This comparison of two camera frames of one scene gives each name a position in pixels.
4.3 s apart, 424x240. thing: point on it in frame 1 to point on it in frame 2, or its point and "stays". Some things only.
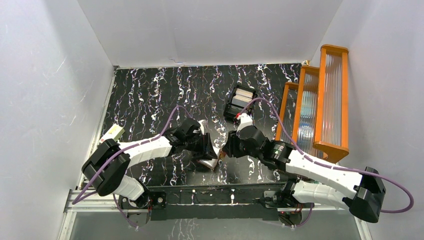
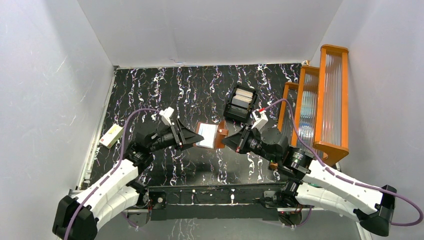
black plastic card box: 240,98 stays
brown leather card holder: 209,163 to 213,134
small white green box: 114,133 stays
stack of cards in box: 242,96 stays
